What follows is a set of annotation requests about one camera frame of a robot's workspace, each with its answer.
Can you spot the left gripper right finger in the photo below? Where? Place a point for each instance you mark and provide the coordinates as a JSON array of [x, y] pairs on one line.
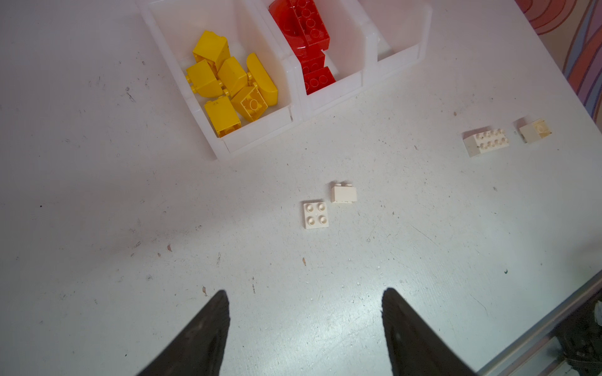
[[413, 347]]

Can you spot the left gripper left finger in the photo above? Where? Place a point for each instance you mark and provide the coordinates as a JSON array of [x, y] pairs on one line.
[[199, 348]]

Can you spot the white lego plate studded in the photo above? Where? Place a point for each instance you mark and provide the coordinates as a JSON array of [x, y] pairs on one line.
[[315, 215]]

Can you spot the small white lego brick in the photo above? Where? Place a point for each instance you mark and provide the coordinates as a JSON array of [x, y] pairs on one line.
[[343, 193]]

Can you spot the white long lego plate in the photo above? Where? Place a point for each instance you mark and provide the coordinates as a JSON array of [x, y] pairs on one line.
[[485, 142]]

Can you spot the yellow lego brick front bin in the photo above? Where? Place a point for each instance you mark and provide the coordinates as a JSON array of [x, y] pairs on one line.
[[222, 116]]

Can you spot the yellow sloped lego brick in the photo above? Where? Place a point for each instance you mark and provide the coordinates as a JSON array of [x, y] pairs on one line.
[[203, 80]]

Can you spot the yellow curved lego piece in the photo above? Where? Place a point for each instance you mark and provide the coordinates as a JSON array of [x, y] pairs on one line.
[[258, 77]]

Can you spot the yellow tall lego brick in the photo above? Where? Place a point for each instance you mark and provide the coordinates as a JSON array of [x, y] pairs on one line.
[[212, 48]]

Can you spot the yellow lego brick front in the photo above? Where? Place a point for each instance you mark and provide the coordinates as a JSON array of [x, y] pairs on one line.
[[249, 103]]

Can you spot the red arch lego piece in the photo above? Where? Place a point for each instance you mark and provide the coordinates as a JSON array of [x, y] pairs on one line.
[[285, 18]]

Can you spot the yellow lego brick extra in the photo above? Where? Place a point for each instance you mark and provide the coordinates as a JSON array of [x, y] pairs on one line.
[[233, 76]]

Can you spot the white three-compartment bin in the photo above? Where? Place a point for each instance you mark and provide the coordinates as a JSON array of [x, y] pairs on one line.
[[370, 42]]

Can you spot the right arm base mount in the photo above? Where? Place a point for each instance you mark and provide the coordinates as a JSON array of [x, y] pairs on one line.
[[580, 337]]

